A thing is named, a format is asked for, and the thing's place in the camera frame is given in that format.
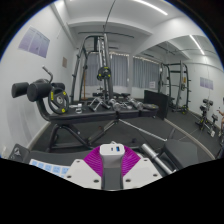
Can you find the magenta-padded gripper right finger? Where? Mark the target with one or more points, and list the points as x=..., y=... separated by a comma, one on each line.
x=141, y=171

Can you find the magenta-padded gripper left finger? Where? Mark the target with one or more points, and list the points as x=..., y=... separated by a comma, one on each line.
x=83, y=171

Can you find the white charger block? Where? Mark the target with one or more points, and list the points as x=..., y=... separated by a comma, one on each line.
x=112, y=151

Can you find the silver barbell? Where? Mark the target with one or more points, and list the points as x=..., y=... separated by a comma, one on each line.
x=153, y=156

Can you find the black flat padded bench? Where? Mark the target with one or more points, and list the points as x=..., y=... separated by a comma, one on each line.
x=60, y=156

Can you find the thin steel bar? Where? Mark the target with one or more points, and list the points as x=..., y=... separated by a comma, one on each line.
x=143, y=130

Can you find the black seat pad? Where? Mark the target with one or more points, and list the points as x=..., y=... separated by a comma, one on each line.
x=181, y=153

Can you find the black bench with leg rollers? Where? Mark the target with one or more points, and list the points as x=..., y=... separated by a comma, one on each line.
x=83, y=116

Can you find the chrome dumbbell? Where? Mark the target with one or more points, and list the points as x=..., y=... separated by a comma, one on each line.
x=136, y=104
x=115, y=105

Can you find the black yellow-marked weight plate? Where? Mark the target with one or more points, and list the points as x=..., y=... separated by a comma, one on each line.
x=103, y=72
x=58, y=100

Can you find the black exercise machine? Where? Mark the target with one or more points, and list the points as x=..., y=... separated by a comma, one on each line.
x=206, y=115

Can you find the grey window curtain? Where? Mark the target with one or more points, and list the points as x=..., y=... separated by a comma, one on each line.
x=145, y=73
x=118, y=70

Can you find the person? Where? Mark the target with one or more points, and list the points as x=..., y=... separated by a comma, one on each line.
x=222, y=115

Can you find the black power rack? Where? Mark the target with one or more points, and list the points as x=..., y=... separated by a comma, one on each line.
x=181, y=71

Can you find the short ceiling light strip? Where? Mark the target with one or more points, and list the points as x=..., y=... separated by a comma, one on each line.
x=196, y=44

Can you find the long ceiling light strip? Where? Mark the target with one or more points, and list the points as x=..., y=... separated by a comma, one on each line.
x=151, y=7

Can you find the small purple wall poster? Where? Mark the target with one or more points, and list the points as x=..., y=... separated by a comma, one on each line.
x=206, y=83

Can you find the brown wall plaque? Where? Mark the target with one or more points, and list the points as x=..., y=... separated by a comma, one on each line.
x=64, y=62

